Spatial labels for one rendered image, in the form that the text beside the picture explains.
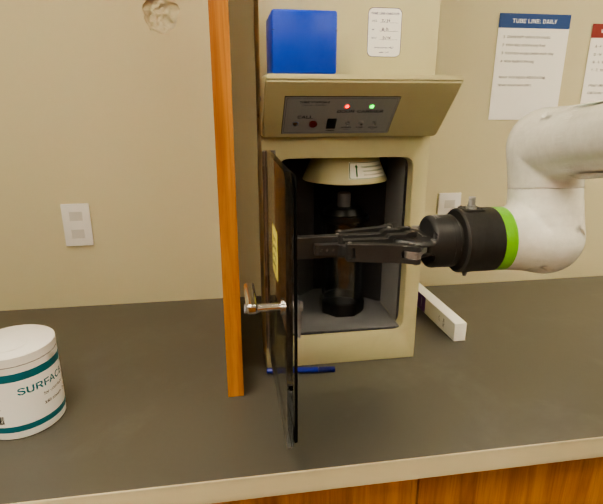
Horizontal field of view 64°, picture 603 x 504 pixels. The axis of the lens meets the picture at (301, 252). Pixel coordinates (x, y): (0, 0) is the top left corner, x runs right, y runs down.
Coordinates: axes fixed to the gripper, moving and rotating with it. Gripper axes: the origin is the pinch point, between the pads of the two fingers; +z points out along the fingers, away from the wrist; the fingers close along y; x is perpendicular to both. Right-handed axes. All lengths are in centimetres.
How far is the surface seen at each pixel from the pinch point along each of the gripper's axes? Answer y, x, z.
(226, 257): -17.1, 6.4, 11.8
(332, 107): -18.3, -18.2, -6.6
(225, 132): -17.0, -14.4, 11.0
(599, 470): 1, 44, -52
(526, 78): -69, -25, -73
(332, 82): -14.7, -21.9, -5.7
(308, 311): -36.4, 26.3, -5.8
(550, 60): -69, -30, -79
